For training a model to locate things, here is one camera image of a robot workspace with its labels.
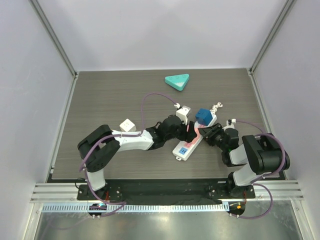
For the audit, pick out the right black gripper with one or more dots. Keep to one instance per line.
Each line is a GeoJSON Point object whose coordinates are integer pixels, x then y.
{"type": "Point", "coordinates": [212, 132]}

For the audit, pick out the white power strip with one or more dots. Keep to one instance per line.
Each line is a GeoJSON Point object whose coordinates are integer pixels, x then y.
{"type": "Point", "coordinates": [183, 150]}

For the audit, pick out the blue plug cube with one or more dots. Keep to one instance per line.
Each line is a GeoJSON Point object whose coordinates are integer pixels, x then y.
{"type": "Point", "coordinates": [204, 116]}

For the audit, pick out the white plug cube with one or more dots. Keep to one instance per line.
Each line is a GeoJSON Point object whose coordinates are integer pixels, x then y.
{"type": "Point", "coordinates": [127, 126]}

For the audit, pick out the aluminium frame post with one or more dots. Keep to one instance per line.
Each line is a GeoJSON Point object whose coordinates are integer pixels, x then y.
{"type": "Point", "coordinates": [280, 19]}
{"type": "Point", "coordinates": [52, 35]}

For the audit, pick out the white slotted cable duct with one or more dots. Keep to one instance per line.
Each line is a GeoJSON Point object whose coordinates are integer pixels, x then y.
{"type": "Point", "coordinates": [103, 208]}

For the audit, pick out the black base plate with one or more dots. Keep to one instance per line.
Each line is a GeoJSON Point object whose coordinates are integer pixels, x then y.
{"type": "Point", "coordinates": [173, 192]}

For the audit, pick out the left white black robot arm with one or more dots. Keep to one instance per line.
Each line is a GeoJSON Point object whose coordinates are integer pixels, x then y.
{"type": "Point", "coordinates": [98, 148]}

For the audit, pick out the aluminium front rail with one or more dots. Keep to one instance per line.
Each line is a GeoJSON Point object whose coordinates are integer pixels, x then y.
{"type": "Point", "coordinates": [281, 190]}

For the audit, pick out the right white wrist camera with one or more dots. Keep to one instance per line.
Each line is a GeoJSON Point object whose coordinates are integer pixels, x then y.
{"type": "Point", "coordinates": [230, 123]}

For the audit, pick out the right aluminium frame post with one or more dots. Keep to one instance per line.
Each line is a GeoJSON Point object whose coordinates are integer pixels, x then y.
{"type": "Point", "coordinates": [280, 19]}

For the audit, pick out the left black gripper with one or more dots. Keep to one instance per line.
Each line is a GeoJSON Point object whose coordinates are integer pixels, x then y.
{"type": "Point", "coordinates": [187, 136]}

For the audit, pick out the left aluminium frame post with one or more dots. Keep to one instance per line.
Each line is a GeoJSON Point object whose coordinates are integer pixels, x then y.
{"type": "Point", "coordinates": [52, 35]}

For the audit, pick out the teal triangular socket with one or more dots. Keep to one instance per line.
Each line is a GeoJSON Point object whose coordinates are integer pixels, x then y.
{"type": "Point", "coordinates": [177, 82]}

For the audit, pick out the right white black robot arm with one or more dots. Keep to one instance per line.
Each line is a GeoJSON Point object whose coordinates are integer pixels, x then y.
{"type": "Point", "coordinates": [258, 156]}

